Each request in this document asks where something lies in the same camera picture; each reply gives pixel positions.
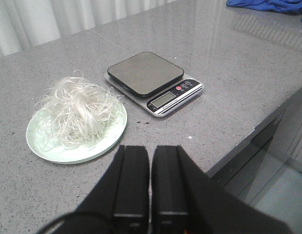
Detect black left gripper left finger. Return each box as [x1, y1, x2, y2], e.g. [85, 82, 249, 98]
[39, 145, 150, 234]

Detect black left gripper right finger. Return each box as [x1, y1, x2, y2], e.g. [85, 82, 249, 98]
[151, 146, 302, 234]

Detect white vermicelli noodle bundle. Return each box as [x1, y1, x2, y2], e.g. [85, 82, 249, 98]
[35, 76, 125, 149]

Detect pale green round plate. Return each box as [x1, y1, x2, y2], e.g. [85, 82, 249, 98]
[26, 97, 127, 164]

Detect grey cabinet front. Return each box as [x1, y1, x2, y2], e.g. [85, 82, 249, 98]
[208, 87, 302, 203]

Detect black silver kitchen scale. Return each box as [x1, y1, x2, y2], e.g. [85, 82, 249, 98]
[105, 52, 204, 117]

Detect white pleated curtain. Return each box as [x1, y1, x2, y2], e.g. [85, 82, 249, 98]
[0, 0, 169, 58]

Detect blue cloth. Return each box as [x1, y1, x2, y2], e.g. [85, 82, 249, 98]
[226, 0, 302, 22]

